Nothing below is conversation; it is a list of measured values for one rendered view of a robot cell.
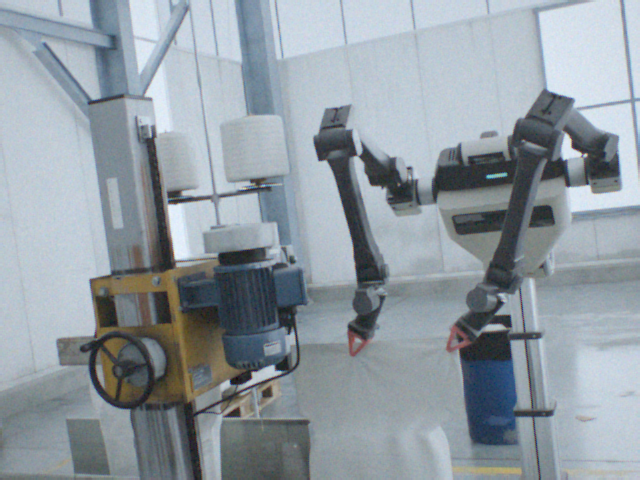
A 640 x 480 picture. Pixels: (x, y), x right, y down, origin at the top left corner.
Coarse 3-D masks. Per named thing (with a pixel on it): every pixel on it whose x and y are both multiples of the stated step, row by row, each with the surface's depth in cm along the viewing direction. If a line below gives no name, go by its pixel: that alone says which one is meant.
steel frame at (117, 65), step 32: (96, 0) 771; (128, 0) 767; (256, 0) 1052; (32, 32) 659; (64, 32) 699; (96, 32) 740; (128, 32) 762; (256, 32) 1057; (64, 64) 687; (128, 64) 757; (160, 64) 832; (256, 64) 1062; (256, 96) 1067; (288, 160) 1070; (288, 192) 1058; (288, 224) 1058
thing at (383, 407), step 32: (320, 352) 209; (384, 352) 200; (416, 352) 196; (448, 352) 192; (320, 384) 211; (352, 384) 206; (384, 384) 201; (416, 384) 197; (448, 384) 193; (320, 416) 210; (352, 416) 206; (384, 416) 201; (416, 416) 197; (448, 416) 194; (320, 448) 203; (352, 448) 199; (384, 448) 195; (416, 448) 192; (448, 448) 199
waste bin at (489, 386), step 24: (456, 336) 412; (480, 336) 398; (504, 336) 395; (480, 360) 401; (504, 360) 397; (480, 384) 404; (504, 384) 399; (480, 408) 406; (504, 408) 400; (480, 432) 409; (504, 432) 402
